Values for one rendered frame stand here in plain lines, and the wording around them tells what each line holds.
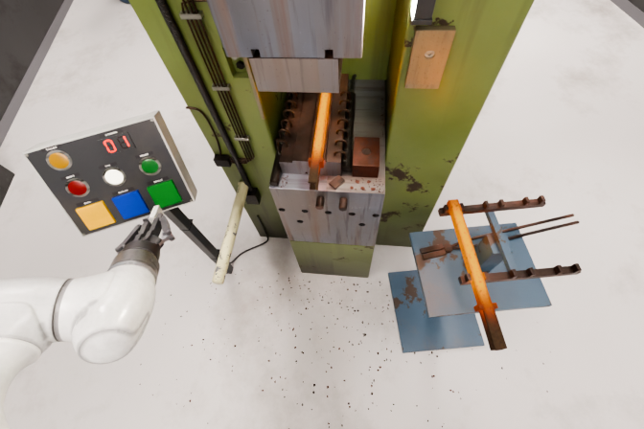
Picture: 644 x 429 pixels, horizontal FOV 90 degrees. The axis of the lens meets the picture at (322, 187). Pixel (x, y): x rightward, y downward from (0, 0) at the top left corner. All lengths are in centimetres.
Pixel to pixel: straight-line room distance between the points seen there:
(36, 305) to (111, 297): 10
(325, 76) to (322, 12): 15
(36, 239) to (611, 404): 324
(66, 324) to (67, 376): 162
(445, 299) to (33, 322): 105
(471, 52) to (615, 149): 208
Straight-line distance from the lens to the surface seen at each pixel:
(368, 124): 122
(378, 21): 126
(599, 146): 288
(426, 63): 91
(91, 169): 109
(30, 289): 70
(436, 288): 122
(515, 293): 130
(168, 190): 106
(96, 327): 63
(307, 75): 78
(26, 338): 68
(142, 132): 102
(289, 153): 107
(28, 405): 238
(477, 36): 92
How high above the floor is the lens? 181
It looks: 58 degrees down
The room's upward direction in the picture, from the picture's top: 7 degrees counter-clockwise
